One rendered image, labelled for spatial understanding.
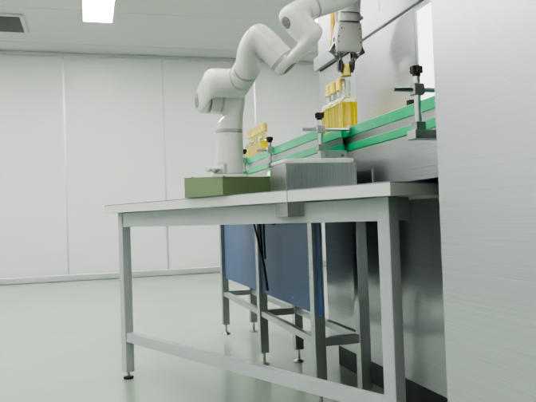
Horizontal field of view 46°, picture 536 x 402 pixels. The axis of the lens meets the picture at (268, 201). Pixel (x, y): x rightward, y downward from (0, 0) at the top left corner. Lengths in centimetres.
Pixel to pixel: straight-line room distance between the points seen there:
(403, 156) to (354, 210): 20
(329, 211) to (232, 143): 55
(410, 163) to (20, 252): 660
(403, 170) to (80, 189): 642
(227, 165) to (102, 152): 583
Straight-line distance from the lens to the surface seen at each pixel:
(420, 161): 168
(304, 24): 200
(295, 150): 239
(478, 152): 117
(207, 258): 804
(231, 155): 218
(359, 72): 249
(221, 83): 208
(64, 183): 792
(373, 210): 166
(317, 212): 181
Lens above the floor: 67
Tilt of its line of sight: 1 degrees up
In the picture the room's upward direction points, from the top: 2 degrees counter-clockwise
